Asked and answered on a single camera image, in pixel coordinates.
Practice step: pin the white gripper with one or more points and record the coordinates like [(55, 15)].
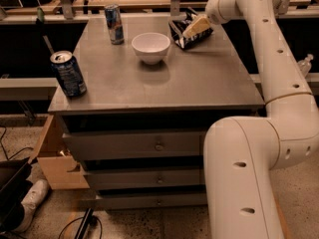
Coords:
[(215, 11)]

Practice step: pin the blue chip bag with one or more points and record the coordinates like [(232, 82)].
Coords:
[(177, 26)]

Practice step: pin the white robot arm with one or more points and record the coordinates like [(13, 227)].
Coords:
[(239, 152)]

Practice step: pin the red bull can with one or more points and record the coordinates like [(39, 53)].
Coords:
[(114, 24)]

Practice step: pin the blue pepsi can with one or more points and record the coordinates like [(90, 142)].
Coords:
[(68, 73)]

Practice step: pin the white bowl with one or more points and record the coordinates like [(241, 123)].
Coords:
[(151, 48)]

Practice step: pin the clear sanitizer bottle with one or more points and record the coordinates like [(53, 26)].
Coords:
[(305, 65)]

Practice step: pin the grey drawer cabinet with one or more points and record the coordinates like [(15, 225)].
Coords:
[(187, 90)]

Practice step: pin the top grey drawer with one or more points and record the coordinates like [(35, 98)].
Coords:
[(99, 145)]

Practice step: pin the grey drawer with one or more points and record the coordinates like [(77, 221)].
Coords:
[(140, 201), (99, 145), (144, 178)]

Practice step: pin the middle grey drawer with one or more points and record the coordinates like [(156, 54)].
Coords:
[(144, 178)]

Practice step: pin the bottom grey drawer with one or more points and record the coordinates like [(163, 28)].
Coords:
[(140, 201)]

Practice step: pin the wooden box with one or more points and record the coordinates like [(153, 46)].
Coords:
[(58, 165)]

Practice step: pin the white shoe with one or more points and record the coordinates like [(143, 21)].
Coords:
[(31, 202)]

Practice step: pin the black case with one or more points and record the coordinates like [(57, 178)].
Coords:
[(13, 188)]

